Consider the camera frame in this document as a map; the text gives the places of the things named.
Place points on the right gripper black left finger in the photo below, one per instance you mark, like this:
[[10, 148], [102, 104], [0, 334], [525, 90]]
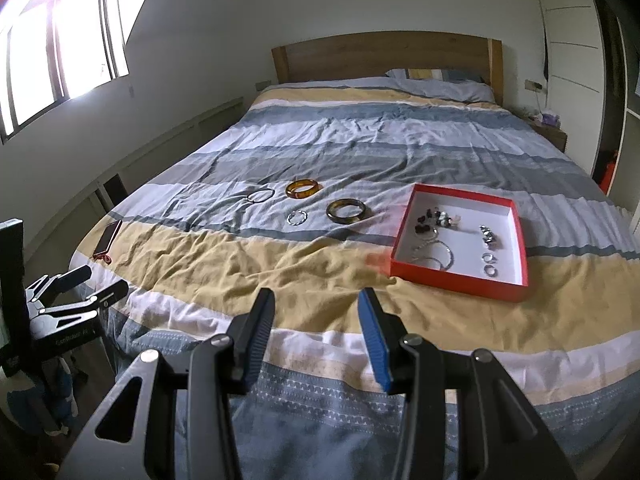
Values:
[[132, 434]]

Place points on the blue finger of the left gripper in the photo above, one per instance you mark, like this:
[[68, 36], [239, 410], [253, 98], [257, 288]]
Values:
[[102, 299]]

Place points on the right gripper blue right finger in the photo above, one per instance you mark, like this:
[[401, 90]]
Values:
[[500, 434]]

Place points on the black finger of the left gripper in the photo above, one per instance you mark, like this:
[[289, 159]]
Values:
[[47, 288]]

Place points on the thin silver bangle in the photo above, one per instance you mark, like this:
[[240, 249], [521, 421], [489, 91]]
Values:
[[261, 195]]

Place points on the amber bangle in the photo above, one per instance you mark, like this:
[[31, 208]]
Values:
[[302, 188]]

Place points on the dark brown bangle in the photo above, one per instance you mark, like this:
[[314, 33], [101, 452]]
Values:
[[346, 211]]

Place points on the red jewelry box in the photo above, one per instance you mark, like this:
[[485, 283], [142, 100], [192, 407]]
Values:
[[461, 241]]

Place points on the black smartphone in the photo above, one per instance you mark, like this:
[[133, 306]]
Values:
[[106, 240]]

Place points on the striped bed duvet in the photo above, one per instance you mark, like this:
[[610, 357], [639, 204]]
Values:
[[195, 253]]

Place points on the window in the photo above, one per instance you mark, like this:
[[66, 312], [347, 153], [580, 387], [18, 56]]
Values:
[[53, 51]]

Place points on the wooden nightstand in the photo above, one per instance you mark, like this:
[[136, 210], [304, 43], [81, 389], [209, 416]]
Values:
[[553, 134]]

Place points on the grey pillow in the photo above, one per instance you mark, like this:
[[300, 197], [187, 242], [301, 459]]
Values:
[[451, 85]]

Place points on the wooden headboard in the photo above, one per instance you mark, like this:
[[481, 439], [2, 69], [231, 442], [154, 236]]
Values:
[[371, 54]]

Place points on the white wardrobe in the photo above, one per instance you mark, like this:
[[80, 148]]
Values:
[[590, 67]]

